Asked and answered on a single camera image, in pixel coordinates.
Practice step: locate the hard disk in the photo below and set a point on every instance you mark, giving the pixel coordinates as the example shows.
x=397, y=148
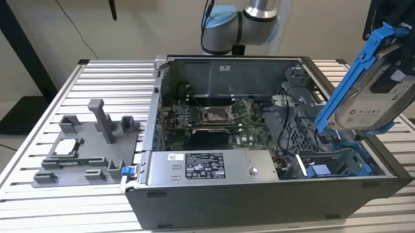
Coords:
x=360, y=102

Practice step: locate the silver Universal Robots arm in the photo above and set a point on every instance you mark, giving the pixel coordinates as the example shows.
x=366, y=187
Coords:
x=227, y=31

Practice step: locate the grey metal disk bay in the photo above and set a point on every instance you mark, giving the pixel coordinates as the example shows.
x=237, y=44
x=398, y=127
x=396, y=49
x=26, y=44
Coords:
x=292, y=116

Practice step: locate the blue disk carrier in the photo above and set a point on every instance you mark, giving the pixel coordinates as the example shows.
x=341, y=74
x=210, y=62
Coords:
x=320, y=171

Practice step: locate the black RAM slot bank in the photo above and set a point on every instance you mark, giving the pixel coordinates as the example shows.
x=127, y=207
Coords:
x=214, y=100

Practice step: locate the black table corner cap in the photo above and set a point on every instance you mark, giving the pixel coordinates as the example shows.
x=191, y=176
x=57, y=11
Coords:
x=83, y=61
x=341, y=61

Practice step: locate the blue bay clip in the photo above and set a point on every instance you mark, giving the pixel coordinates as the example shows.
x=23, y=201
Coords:
x=365, y=162

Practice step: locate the white label sticker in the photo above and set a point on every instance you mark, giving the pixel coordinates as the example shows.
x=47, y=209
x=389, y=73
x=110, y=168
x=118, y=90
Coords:
x=225, y=68

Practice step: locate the green motherboard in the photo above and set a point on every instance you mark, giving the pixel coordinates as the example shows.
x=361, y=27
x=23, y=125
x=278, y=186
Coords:
x=253, y=131

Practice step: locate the CPU socket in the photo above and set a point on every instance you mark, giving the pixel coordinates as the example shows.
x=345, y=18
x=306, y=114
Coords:
x=217, y=115

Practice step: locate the thin metal locking lever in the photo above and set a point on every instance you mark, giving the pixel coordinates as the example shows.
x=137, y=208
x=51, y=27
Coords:
x=197, y=101

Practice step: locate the black graphics card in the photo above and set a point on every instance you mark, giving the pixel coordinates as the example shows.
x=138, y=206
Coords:
x=211, y=138

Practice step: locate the silver power supply unit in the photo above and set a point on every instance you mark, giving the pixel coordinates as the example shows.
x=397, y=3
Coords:
x=227, y=167

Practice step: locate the black open PC case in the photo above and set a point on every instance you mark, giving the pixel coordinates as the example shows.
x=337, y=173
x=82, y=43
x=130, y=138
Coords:
x=246, y=206

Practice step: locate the black hanging rod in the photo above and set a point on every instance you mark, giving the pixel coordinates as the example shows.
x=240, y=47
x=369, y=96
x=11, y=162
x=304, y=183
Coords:
x=113, y=9

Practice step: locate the blue case latch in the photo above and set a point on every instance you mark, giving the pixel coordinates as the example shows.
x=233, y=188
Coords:
x=127, y=170

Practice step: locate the grey parts rack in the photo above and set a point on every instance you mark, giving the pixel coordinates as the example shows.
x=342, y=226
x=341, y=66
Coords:
x=98, y=150

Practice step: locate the silver CPU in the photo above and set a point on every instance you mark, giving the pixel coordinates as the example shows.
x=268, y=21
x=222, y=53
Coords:
x=66, y=146

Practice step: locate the black flat pad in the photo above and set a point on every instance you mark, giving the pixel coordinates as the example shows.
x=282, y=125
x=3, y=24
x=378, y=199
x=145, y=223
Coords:
x=23, y=116

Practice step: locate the black upright post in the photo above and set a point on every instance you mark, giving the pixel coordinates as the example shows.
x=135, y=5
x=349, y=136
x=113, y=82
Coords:
x=23, y=43

